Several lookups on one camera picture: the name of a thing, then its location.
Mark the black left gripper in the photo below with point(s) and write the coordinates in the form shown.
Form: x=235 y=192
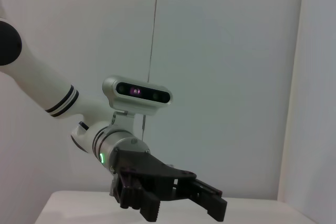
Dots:
x=147 y=166

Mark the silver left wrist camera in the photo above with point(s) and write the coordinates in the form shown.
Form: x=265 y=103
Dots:
x=136 y=103

